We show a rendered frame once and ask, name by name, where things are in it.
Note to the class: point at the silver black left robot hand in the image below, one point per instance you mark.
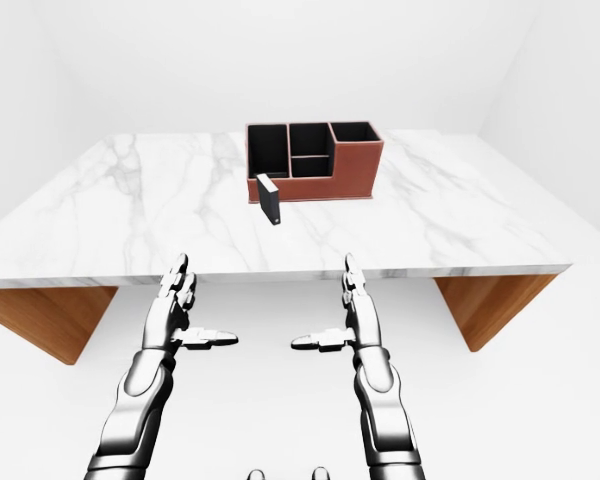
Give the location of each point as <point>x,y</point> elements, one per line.
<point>161,320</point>

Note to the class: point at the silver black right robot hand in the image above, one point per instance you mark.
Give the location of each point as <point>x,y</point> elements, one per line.
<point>365,322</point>

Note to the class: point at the small black book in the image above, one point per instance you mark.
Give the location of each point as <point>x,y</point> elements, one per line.
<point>270,200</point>

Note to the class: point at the red-brown desk caddy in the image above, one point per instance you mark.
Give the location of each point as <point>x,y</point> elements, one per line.
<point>314,162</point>

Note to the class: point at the wooden table leg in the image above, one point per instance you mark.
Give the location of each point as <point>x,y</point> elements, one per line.
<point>47,316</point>
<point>490,307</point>

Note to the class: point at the small dark rounded shape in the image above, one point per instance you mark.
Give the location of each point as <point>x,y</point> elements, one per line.
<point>255,474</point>
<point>320,473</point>

